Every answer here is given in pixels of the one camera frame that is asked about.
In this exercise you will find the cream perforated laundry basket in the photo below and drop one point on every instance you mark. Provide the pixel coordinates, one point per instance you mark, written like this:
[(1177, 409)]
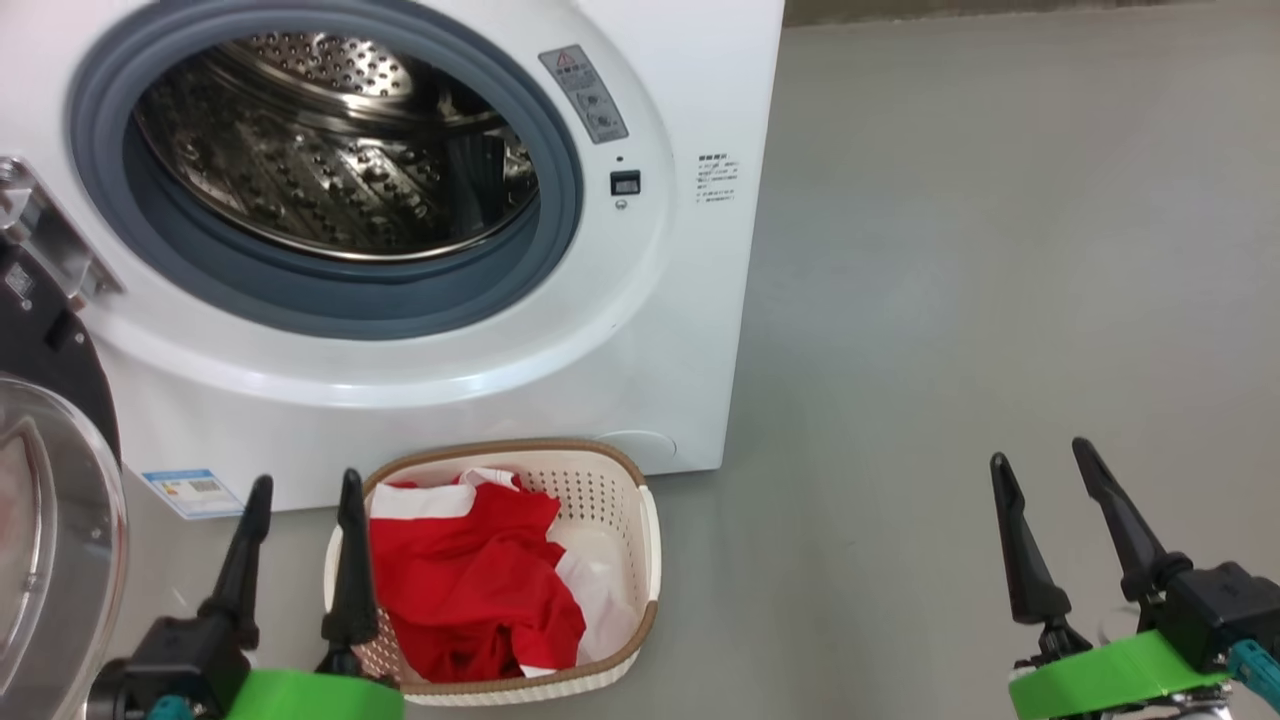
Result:
[(625, 520)]

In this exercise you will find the grey rubber door gasket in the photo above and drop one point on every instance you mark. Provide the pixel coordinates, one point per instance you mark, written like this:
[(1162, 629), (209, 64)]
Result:
[(300, 295)]

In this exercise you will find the steel washing machine drum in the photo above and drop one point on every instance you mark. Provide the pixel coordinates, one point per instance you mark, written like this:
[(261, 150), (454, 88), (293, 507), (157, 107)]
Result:
[(320, 160)]

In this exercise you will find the red and white garment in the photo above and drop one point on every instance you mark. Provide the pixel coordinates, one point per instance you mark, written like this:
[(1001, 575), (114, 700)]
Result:
[(470, 580)]

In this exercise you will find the white washing machine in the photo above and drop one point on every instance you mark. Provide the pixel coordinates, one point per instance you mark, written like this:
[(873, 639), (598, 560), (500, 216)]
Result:
[(450, 400)]

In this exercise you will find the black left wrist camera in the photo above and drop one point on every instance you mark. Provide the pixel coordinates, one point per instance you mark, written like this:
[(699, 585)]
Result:
[(185, 660)]

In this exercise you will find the teal right camera connector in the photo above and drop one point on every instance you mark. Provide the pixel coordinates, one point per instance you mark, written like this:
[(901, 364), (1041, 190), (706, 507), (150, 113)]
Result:
[(1258, 675)]

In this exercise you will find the blue energy label sticker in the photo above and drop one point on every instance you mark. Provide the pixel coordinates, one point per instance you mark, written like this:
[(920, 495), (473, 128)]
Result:
[(195, 493)]

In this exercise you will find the teal camera connector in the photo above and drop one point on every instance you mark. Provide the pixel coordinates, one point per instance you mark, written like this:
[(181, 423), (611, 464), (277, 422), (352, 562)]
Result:
[(1258, 675), (170, 708)]

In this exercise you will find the grey warning sticker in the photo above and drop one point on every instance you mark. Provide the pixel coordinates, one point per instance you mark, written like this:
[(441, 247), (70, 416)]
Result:
[(585, 95)]

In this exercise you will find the black door latch slot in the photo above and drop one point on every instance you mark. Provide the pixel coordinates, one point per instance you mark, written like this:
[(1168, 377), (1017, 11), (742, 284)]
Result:
[(626, 182)]

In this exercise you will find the black round glass machine door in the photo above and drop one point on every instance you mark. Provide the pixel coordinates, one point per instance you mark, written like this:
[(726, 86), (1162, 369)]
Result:
[(50, 500)]

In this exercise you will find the teal left camera connector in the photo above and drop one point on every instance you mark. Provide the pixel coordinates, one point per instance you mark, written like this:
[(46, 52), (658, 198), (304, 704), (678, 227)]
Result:
[(170, 708)]

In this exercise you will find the round white filter cover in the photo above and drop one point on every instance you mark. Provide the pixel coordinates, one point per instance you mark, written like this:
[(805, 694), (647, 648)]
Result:
[(640, 452)]

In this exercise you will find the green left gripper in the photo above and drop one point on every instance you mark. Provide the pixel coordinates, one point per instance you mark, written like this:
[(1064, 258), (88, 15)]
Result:
[(320, 700)]

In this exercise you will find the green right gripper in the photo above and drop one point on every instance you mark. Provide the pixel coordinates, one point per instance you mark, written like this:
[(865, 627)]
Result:
[(1100, 685)]

